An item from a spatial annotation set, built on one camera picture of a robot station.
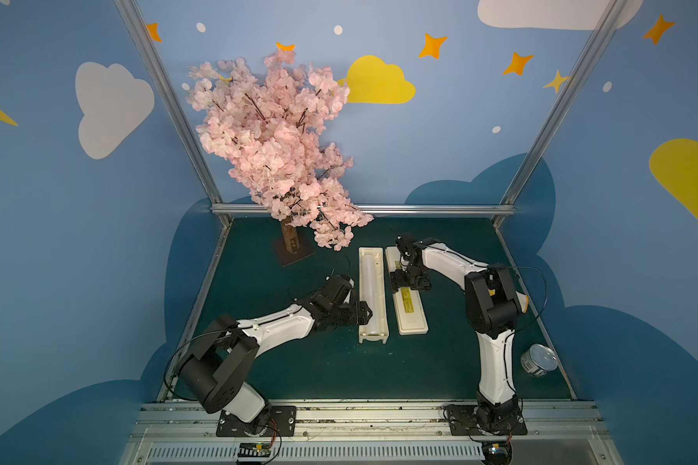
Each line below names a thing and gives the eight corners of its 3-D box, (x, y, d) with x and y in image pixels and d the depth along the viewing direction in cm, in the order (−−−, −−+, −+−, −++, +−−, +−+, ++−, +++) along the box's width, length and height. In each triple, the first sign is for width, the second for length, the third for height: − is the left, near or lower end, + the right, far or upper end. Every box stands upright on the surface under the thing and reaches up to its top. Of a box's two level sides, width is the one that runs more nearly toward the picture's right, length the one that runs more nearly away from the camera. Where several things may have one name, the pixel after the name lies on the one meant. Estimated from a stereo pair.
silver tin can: (517, 368, 86) (528, 361, 81) (524, 347, 90) (535, 339, 85) (541, 382, 83) (554, 376, 78) (547, 360, 87) (560, 353, 82)
